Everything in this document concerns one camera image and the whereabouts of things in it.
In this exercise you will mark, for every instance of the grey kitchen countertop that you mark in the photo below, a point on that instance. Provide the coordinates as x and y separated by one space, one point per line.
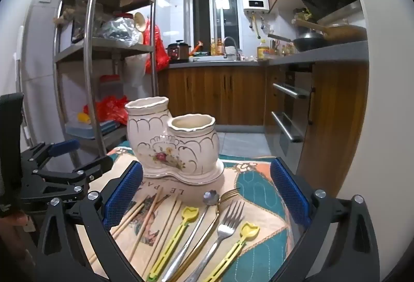
323 54

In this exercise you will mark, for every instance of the floral white ceramic utensil holder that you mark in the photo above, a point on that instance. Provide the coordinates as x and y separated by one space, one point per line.
155 139

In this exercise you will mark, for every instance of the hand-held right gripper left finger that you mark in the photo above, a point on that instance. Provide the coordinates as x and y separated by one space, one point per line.
124 194

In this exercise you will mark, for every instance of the wooden base cabinets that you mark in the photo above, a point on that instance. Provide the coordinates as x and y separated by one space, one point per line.
210 91

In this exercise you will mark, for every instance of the black wok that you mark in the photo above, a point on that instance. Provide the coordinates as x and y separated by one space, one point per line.
307 44

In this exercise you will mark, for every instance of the kitchen window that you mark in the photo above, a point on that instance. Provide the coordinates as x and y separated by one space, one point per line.
202 10

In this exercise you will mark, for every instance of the black electric pressure cooker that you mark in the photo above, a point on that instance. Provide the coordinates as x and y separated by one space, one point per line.
177 52

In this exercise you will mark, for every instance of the hanging red plastic bag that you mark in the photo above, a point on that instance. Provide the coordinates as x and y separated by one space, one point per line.
158 52

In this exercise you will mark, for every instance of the silver fork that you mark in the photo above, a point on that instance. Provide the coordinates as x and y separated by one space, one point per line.
224 230

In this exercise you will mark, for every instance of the red-lidded plastic container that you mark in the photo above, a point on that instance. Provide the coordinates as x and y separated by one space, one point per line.
110 85

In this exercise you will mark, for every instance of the steel shelf rack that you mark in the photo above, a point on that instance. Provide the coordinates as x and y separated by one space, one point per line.
97 49

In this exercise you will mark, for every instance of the steel sink faucet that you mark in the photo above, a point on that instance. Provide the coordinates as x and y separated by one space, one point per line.
238 52

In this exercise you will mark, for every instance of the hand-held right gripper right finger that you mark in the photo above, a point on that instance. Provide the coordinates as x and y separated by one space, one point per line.
289 191

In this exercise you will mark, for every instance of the printed quilted table mat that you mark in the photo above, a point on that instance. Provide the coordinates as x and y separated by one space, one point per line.
258 191

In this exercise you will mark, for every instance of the silver flower-shaped spoon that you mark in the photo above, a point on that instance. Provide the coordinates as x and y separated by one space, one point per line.
211 198

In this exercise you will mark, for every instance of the crumpled red plastic bag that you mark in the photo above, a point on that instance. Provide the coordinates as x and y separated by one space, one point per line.
110 107

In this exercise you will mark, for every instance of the wooden chopstick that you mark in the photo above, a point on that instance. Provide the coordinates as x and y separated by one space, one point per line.
161 233
169 230
131 222
132 213
152 212

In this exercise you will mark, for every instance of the blue lidded storage box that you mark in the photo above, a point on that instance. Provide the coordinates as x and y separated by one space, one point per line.
84 131

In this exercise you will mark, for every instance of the clear plastic bag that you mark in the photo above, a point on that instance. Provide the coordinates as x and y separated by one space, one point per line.
118 30

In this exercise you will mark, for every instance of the person's left hand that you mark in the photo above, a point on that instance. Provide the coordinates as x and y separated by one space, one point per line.
16 230

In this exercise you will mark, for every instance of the built-in steel oven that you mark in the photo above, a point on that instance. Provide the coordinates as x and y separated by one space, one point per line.
291 114

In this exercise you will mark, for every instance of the small yellow object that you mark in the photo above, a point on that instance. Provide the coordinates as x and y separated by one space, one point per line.
83 118

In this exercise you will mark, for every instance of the yellow cooking oil bottle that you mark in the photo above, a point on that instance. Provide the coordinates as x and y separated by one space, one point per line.
263 51

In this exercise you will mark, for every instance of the white plastic bag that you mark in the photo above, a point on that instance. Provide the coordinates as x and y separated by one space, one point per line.
135 70

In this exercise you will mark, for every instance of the gold fork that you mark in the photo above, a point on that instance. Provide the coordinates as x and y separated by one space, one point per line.
226 195

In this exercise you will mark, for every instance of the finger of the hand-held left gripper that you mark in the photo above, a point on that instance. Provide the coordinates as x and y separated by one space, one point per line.
64 147
51 186

